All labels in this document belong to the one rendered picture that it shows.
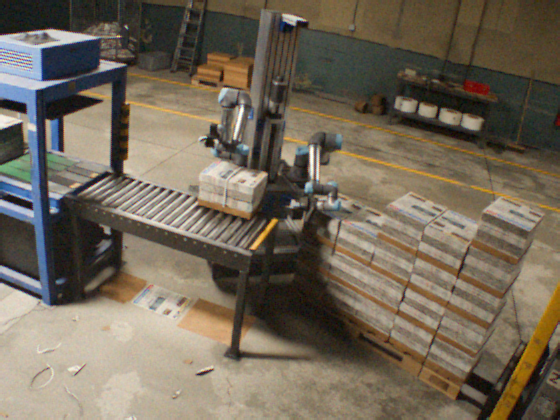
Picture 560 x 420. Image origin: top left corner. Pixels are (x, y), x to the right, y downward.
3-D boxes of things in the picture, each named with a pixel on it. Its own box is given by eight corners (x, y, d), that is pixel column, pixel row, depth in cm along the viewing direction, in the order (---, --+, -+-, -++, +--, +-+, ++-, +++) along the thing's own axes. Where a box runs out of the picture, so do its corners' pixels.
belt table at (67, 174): (114, 178, 375) (114, 166, 370) (58, 211, 318) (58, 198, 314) (44, 157, 390) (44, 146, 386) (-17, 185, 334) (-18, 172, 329)
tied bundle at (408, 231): (402, 221, 350) (410, 192, 340) (439, 238, 334) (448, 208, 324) (376, 238, 323) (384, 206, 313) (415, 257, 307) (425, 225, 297)
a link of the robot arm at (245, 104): (256, 97, 367) (241, 158, 353) (242, 95, 367) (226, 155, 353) (256, 89, 355) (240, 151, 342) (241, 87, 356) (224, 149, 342)
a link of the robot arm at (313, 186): (308, 126, 350) (307, 189, 328) (323, 128, 351) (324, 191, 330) (305, 135, 361) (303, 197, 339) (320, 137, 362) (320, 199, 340)
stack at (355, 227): (316, 281, 417) (336, 190, 381) (440, 351, 355) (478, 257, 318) (287, 299, 389) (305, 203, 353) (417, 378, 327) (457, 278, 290)
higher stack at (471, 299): (439, 351, 355) (500, 193, 299) (476, 371, 339) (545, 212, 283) (416, 377, 327) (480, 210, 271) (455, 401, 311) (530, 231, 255)
